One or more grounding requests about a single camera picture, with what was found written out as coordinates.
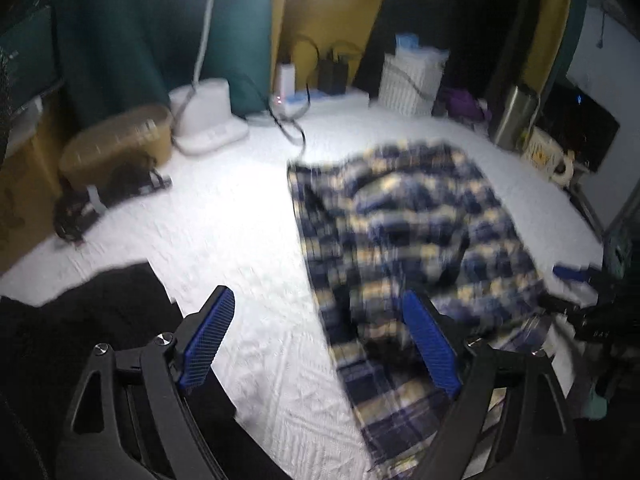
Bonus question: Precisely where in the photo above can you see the blue tissue packs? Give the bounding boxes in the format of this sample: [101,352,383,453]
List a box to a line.
[394,34,449,59]

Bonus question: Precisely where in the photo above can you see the black cloth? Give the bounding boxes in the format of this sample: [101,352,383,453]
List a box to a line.
[0,262,296,480]

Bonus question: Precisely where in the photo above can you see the white desk lamp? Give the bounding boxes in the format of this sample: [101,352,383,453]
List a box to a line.
[167,0,250,156]

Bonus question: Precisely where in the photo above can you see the black power adapter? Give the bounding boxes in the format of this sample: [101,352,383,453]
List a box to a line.
[317,57,349,95]

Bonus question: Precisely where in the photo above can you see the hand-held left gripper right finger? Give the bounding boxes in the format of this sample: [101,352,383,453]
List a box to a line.
[401,290,586,480]

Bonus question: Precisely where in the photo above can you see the black monitor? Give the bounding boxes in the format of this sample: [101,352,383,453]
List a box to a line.
[537,77,621,176]

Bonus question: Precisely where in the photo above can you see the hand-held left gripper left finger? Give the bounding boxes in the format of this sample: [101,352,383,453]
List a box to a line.
[52,285,238,480]

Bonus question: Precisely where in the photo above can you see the dark framed panel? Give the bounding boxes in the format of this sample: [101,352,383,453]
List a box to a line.
[0,5,66,117]

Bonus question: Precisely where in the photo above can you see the white charger plug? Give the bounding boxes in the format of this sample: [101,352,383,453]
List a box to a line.
[277,62,296,106]

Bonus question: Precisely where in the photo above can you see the blue yellow plaid shirt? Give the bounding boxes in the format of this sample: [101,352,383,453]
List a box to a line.
[286,141,556,480]

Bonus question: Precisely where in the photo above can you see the white power strip with cables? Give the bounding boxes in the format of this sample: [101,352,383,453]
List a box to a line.
[240,35,362,162]

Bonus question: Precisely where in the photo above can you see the cardboard box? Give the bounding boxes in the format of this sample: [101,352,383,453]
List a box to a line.
[0,95,76,272]

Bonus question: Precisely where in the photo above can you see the tan woven basket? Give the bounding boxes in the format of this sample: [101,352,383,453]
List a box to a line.
[59,105,174,196]

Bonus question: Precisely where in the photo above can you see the white lattice basket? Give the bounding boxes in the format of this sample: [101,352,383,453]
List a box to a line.
[377,52,449,117]

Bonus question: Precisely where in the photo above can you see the purple cloth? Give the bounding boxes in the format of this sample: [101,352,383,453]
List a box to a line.
[445,87,489,124]

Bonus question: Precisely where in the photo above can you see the white printed mug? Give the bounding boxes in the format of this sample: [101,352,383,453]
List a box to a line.
[521,127,576,189]

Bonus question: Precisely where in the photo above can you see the yellow curtain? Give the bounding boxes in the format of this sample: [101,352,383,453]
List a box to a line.
[270,0,396,96]
[520,0,574,92]

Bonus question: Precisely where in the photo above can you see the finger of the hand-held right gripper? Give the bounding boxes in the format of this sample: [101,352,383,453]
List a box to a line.
[552,262,608,291]
[537,294,582,321]

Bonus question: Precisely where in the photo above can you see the stainless steel tumbler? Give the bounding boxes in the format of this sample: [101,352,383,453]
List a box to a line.
[490,84,541,151]

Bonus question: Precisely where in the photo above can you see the black strap harness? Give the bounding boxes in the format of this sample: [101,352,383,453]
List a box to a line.
[54,157,174,246]

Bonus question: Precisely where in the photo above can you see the teal curtain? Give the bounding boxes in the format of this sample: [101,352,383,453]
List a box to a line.
[550,0,591,82]
[50,0,274,126]

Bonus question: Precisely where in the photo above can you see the white textured tablecloth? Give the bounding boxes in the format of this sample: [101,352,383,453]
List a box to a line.
[0,92,606,480]

